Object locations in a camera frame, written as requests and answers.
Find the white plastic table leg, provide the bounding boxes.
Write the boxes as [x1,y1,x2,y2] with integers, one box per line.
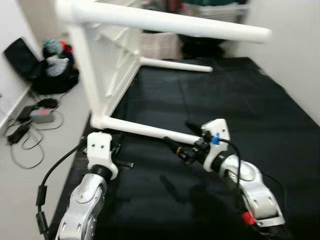
[90,116,203,146]
[55,0,273,43]
[139,56,214,74]

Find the black tablecloth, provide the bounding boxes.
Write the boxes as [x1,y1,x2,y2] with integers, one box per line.
[47,56,320,240]

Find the black wifi router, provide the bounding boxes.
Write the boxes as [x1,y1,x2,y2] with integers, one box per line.
[36,98,60,110]

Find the black power adapter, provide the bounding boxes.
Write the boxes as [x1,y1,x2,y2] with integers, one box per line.
[16,105,33,123]
[7,125,30,146]

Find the clear plastic bag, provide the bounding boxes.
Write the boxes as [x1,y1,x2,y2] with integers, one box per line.
[46,56,71,77]

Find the red cloth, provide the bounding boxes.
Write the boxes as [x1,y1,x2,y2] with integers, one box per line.
[60,42,75,57]

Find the clear plastic storage box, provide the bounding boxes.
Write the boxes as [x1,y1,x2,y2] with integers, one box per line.
[182,0,250,21]

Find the blue cable plug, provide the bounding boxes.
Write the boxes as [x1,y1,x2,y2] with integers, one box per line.
[210,134,222,147]

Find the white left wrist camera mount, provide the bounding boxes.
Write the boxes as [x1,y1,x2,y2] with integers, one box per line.
[86,131,119,181]

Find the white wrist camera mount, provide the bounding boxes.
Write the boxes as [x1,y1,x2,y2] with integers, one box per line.
[86,131,119,181]
[201,119,232,173]

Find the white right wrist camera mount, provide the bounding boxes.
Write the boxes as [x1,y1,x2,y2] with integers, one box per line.
[201,119,232,173]

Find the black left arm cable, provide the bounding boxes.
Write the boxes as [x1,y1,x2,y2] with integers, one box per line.
[36,142,88,240]

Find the red cable clip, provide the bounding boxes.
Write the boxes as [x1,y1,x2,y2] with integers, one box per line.
[241,212,256,226]

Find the white box red switch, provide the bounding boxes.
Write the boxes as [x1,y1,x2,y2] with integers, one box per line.
[30,109,57,125]

